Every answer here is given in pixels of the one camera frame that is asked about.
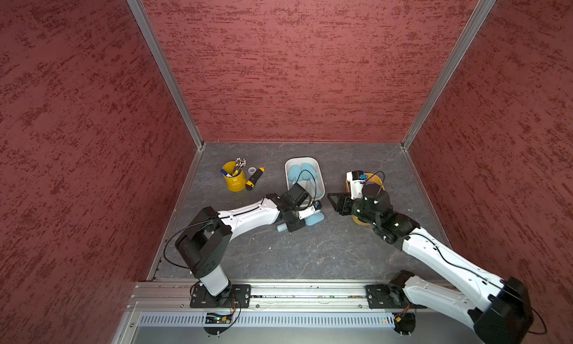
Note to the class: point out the yellow cup with pens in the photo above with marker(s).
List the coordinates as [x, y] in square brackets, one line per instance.
[233, 172]

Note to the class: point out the yellow storage box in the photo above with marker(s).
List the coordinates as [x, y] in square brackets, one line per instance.
[372, 178]

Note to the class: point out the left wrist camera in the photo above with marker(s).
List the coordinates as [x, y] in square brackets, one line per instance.
[314, 208]

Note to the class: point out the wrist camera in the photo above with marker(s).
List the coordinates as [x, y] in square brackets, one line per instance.
[355, 182]
[314, 208]

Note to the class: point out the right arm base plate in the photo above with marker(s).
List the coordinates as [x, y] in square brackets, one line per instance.
[388, 297]

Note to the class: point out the light blue shovel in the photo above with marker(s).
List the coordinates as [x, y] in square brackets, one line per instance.
[293, 175]
[308, 172]
[313, 219]

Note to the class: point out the white storage box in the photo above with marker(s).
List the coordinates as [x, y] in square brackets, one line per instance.
[315, 188]

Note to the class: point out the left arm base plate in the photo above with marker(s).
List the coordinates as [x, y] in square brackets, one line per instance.
[234, 297]

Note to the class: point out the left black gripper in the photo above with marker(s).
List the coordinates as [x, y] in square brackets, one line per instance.
[297, 224]

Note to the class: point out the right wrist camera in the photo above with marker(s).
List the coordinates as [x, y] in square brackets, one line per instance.
[355, 182]

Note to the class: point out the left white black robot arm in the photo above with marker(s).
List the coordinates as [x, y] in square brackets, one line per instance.
[203, 243]

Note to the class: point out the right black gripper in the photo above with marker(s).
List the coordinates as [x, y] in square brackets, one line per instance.
[342, 201]

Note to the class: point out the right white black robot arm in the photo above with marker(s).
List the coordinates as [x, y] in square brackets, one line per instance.
[498, 310]

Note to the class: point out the aluminium front rail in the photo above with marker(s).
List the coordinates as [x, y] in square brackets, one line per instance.
[322, 296]

